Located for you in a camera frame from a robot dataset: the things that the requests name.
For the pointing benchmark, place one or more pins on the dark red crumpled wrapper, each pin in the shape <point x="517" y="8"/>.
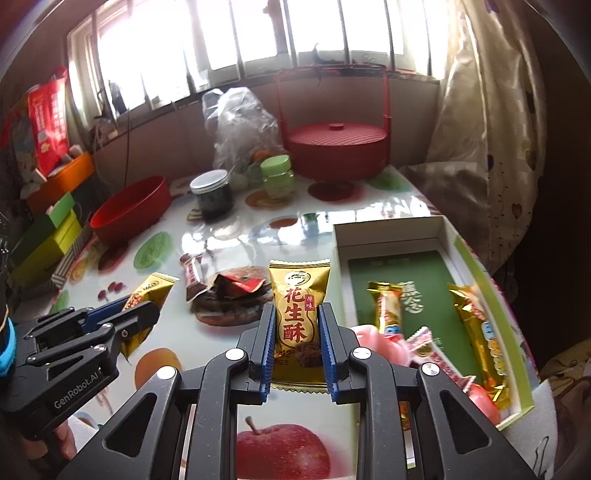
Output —
<point x="235" y="286"/>

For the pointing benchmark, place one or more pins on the patterned beige curtain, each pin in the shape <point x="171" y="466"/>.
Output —
<point x="489" y="138"/>

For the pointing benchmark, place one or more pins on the red round lidded basket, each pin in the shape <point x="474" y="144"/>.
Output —
<point x="334" y="147"/>

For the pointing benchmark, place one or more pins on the clear plastic bag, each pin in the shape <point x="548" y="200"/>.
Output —
<point x="240" y="129"/>

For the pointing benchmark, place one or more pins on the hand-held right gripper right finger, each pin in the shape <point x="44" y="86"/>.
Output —
<point x="328" y="350"/>

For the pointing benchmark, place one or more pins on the stacked green cups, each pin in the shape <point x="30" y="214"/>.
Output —
<point x="277" y="177"/>

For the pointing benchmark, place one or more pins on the red and white candy packet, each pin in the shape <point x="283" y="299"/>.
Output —
<point x="431" y="353"/>

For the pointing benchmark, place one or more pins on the patterned cloth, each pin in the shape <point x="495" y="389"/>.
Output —
<point x="570" y="397"/>

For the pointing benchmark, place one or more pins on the striped box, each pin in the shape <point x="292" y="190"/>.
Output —
<point x="74" y="261"/>

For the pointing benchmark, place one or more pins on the person's left hand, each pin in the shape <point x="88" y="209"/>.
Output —
<point x="62" y="443"/>

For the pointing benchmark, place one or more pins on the food print tablecloth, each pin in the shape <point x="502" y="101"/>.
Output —
<point x="286" y="230"/>

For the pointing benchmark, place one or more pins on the orange box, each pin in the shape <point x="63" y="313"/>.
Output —
<point x="64" y="182"/>

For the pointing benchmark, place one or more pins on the window with metal bars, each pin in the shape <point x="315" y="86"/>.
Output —
<point x="258" y="37"/>

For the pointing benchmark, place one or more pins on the dark jar with silver lid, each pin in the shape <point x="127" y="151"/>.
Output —
<point x="211" y="194"/>

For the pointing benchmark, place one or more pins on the yellow-green box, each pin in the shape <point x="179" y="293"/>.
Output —
<point x="41" y="251"/>

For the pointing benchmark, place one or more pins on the red snack bag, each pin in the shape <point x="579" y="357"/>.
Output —
<point x="48" y="124"/>

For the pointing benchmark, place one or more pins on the green gift box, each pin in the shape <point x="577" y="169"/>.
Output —
<point x="397" y="272"/>

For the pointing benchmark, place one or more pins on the red plastic bowl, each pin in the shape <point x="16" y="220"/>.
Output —
<point x="131" y="207"/>

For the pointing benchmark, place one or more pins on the gold peanut candy packet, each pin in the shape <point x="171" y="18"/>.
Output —
<point x="298" y="304"/>
<point x="147" y="288"/>

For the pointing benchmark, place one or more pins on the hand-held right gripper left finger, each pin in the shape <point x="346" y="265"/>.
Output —
<point x="268" y="350"/>

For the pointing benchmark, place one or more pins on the red wafer bar packet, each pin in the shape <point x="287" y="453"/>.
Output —
<point x="191" y="277"/>

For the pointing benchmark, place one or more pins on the pink jelly cup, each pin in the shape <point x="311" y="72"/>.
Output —
<point x="378" y="341"/>
<point x="485" y="401"/>

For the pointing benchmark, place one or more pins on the long gold snack bar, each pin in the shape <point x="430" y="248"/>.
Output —
<point x="482" y="341"/>
<point x="388" y="309"/>

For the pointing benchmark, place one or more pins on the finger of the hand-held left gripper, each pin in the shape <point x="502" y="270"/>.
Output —
<point x="104" y="311"/>
<point x="136" y="323"/>

